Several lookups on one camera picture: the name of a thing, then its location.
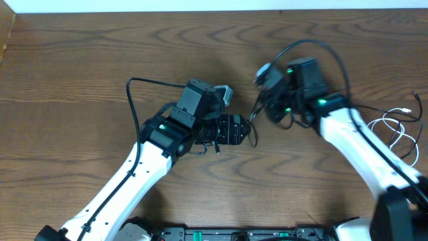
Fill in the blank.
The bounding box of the black usb cable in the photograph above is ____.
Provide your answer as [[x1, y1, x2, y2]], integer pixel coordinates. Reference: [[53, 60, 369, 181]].
[[247, 90, 424, 161]]

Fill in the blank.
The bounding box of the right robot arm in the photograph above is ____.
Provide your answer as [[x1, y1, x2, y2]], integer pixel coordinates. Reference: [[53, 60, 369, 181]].
[[256, 58, 427, 240]]

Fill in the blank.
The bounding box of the camera black cable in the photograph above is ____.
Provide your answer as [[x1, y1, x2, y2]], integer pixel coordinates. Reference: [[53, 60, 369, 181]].
[[76, 77, 187, 241], [267, 38, 428, 205]]

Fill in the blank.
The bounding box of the white usb cable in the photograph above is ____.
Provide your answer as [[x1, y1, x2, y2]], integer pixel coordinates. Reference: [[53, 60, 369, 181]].
[[366, 106, 420, 168]]

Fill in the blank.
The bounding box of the left camera black cable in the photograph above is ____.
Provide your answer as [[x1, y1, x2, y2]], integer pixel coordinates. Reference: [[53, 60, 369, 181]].
[[76, 77, 187, 241]]

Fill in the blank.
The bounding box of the right camera black cable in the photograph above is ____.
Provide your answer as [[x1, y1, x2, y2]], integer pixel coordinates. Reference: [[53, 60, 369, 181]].
[[267, 38, 428, 205]]

